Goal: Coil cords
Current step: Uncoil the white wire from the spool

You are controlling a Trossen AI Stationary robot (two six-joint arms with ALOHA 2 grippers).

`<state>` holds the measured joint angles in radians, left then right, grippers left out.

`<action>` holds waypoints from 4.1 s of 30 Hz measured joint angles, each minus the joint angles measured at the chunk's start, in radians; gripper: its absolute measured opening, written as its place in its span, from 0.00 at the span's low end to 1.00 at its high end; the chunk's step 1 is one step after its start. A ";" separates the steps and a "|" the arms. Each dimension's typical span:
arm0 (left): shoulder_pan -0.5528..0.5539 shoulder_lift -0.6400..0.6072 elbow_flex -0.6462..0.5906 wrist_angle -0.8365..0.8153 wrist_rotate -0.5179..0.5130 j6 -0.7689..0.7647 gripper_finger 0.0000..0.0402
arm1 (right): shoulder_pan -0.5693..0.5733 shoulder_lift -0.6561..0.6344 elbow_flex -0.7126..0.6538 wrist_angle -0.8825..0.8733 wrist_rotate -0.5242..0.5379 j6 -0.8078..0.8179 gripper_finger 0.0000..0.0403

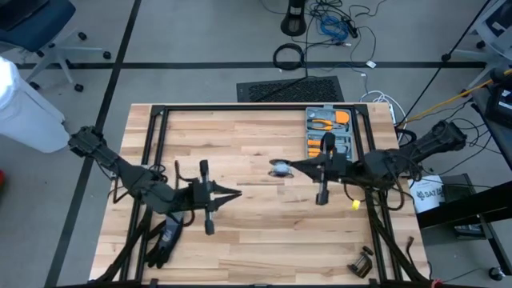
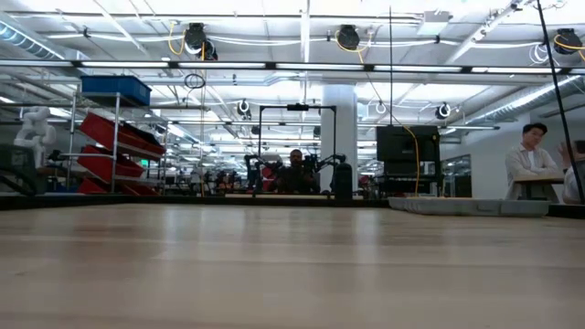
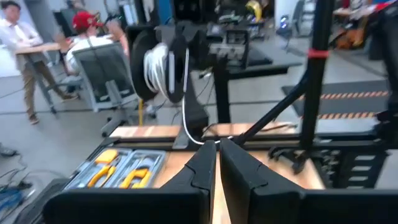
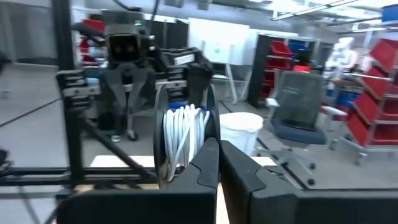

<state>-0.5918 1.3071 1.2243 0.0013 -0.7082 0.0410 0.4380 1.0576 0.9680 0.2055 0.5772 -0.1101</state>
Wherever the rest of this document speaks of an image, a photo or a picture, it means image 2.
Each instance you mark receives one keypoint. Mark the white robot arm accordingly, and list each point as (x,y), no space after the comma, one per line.
(34,132)

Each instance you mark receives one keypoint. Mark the black cylindrical stand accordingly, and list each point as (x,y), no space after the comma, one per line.
(343,183)

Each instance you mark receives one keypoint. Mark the white pillar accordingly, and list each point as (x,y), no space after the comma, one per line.
(339,137)

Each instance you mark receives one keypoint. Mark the black display screen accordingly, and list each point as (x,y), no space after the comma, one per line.
(402,144)

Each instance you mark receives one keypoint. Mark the LED light bar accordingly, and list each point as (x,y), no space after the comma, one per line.
(219,65)

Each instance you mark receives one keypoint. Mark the grey plastic tool case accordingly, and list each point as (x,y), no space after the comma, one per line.
(457,208)

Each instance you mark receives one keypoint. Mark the metal shelf rack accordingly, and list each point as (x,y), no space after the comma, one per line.
(117,137)

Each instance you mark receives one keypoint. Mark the red plastic bin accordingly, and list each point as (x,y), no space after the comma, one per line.
(105,130)
(105,166)
(91,187)

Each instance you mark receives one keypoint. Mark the blue plastic bin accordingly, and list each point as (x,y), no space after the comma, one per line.
(116,89)

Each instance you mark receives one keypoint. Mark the wooden desk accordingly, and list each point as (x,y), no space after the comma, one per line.
(539,180)

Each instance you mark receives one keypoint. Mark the black camera gantry frame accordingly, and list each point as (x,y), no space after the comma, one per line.
(297,107)

